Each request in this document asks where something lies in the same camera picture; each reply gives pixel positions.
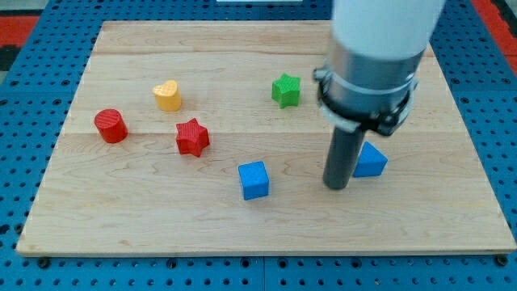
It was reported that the blue triangle block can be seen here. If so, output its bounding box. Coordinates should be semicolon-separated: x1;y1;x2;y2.
352;141;389;178

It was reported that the green star block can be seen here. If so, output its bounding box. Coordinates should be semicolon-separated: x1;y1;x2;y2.
271;74;301;109

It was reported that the light wooden board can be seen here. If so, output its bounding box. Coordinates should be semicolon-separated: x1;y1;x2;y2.
17;21;516;258

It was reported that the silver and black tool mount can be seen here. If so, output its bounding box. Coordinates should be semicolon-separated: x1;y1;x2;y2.
313;36;424;137

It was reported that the red star block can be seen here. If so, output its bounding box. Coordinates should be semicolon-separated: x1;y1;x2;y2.
175;118;210;158

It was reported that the red cylinder block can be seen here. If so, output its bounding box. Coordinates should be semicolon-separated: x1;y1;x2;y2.
94;108;128;143

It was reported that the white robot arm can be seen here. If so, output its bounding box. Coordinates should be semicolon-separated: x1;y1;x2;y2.
313;0;445;190

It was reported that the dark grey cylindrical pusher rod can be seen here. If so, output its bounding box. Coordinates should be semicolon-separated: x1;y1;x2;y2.
322;127;365;190

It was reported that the blue cube block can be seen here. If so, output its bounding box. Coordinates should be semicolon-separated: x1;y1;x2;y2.
237;161;270;200

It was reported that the yellow heart block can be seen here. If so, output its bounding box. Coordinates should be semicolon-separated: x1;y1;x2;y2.
152;80;182;112

